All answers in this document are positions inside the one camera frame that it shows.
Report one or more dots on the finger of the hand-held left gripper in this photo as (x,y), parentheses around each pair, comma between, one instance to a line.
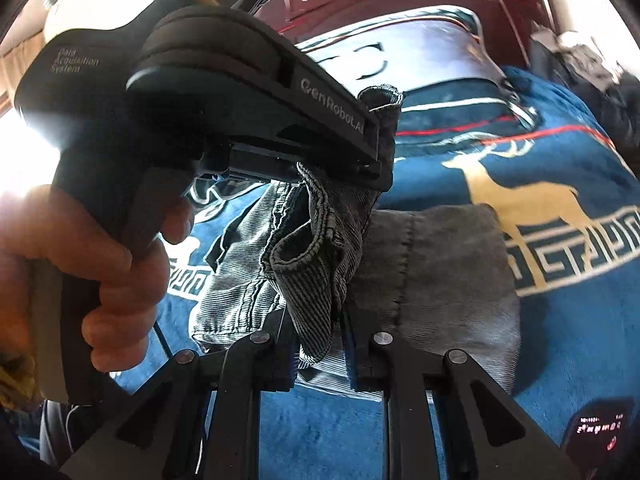
(280,165)

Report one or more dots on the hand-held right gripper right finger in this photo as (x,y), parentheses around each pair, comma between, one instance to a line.
(361,362)

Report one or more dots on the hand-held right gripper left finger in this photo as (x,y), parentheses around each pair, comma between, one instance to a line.
(280,365)

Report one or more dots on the grey denim pants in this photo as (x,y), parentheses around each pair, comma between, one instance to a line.
(450,270)

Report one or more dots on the person's left hand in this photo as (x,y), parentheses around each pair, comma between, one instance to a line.
(125,300)

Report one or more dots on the dark patterned pillow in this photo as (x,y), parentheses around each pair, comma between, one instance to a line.
(425,50)

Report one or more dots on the blue patterned blanket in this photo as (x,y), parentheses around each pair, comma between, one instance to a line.
(575,310)

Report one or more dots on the black smartphone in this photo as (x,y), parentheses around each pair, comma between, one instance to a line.
(595,440)

